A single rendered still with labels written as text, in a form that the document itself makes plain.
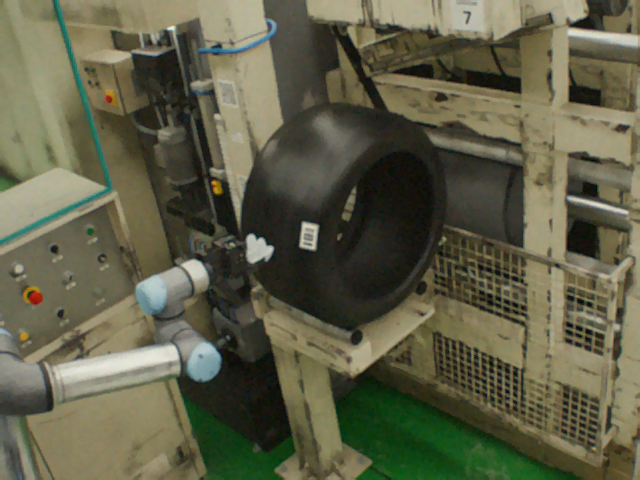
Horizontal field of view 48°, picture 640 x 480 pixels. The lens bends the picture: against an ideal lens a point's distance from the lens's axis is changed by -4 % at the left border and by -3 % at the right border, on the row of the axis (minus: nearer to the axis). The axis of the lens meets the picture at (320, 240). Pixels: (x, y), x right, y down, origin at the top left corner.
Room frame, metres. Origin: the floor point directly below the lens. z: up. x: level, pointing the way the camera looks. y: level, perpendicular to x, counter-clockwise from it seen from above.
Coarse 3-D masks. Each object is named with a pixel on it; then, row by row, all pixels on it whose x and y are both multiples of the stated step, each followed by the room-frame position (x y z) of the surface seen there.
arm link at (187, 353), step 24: (192, 336) 1.25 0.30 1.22; (0, 360) 1.08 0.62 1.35; (96, 360) 1.13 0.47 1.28; (120, 360) 1.15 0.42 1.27; (144, 360) 1.16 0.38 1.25; (168, 360) 1.18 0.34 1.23; (192, 360) 1.18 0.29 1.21; (216, 360) 1.20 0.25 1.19; (0, 384) 1.04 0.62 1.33; (24, 384) 1.04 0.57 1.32; (48, 384) 1.05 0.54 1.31; (72, 384) 1.08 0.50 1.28; (96, 384) 1.10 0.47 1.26; (120, 384) 1.12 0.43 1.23; (144, 384) 1.15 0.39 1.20; (0, 408) 1.02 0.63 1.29; (24, 408) 1.02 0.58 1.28; (48, 408) 1.04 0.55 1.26
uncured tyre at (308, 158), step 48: (288, 144) 1.69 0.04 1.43; (336, 144) 1.61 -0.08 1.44; (384, 144) 1.66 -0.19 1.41; (432, 144) 1.81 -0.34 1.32; (288, 192) 1.57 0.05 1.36; (336, 192) 1.54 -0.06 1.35; (384, 192) 2.00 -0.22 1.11; (432, 192) 1.79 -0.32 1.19; (288, 240) 1.52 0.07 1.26; (336, 240) 1.52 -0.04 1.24; (384, 240) 1.92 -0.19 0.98; (432, 240) 1.75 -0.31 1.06; (288, 288) 1.54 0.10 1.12; (336, 288) 1.51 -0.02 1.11; (384, 288) 1.77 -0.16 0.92
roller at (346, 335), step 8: (272, 304) 1.81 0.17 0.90; (280, 304) 1.78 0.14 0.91; (288, 312) 1.76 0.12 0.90; (296, 312) 1.73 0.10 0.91; (304, 320) 1.71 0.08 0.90; (312, 320) 1.68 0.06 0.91; (320, 328) 1.66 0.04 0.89; (328, 328) 1.63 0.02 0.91; (336, 328) 1.61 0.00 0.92; (344, 328) 1.60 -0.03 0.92; (352, 328) 1.60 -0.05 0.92; (336, 336) 1.61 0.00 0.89; (344, 336) 1.59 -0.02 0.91; (352, 336) 1.57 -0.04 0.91; (360, 336) 1.58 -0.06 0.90
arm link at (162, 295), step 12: (156, 276) 1.35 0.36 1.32; (168, 276) 1.35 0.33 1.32; (180, 276) 1.36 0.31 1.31; (144, 288) 1.31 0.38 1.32; (156, 288) 1.31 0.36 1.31; (168, 288) 1.32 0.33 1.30; (180, 288) 1.34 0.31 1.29; (192, 288) 1.36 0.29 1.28; (144, 300) 1.31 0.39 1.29; (156, 300) 1.30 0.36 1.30; (168, 300) 1.31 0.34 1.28; (180, 300) 1.33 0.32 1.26; (156, 312) 1.30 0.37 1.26; (168, 312) 1.31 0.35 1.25
